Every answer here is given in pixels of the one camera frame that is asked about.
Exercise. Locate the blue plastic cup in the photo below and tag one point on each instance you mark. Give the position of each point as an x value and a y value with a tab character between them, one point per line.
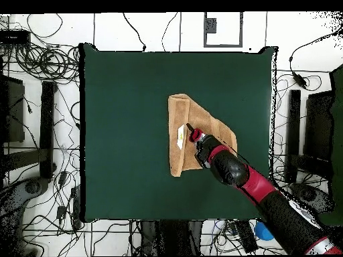
261	232

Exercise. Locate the dark rectangular box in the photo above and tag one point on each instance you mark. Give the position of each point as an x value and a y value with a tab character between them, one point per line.
319	125
12	107

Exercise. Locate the small black power adapter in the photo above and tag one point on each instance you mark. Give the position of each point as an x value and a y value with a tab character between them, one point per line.
63	178
61	212

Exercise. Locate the dark green table cloth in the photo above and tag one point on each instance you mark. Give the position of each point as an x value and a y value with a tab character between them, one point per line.
120	80

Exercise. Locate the tan terry towel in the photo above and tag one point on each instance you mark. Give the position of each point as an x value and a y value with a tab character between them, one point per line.
201	120

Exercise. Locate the black stand column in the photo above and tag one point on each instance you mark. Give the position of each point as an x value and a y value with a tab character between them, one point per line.
171	238

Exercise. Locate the long black power strip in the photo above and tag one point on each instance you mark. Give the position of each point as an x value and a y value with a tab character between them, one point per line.
246	237

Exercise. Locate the flat black device box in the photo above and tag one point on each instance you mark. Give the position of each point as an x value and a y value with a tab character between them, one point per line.
14	37

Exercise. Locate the small dark grey box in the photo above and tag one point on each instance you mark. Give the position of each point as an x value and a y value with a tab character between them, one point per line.
211	25

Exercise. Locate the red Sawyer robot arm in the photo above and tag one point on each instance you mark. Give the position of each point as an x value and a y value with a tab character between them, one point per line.
260	184

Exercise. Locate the grey square floor frame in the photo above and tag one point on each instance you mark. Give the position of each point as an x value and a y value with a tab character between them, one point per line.
222	46

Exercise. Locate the black power strip with plugs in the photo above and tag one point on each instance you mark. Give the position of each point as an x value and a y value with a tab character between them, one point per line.
76	208

